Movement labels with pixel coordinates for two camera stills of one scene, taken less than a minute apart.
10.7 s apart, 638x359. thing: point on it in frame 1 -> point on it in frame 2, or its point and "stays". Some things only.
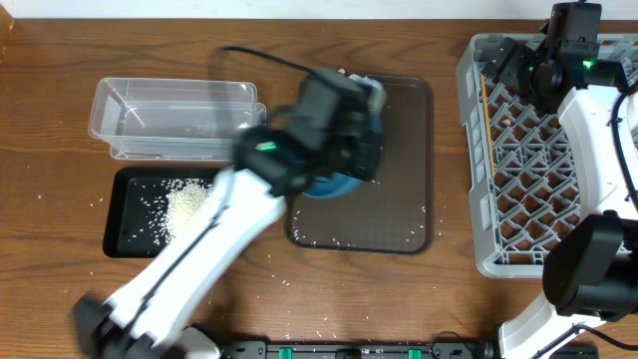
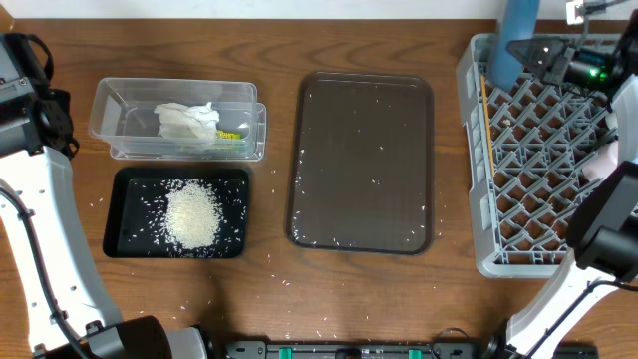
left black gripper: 360,145 -> 58,118
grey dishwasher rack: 522,167 stays
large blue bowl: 335,184 -> 518,25
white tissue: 377,93 -> 189,122
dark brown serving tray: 393,213 stays
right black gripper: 520,60 -> 556,55
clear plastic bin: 171,119 stays
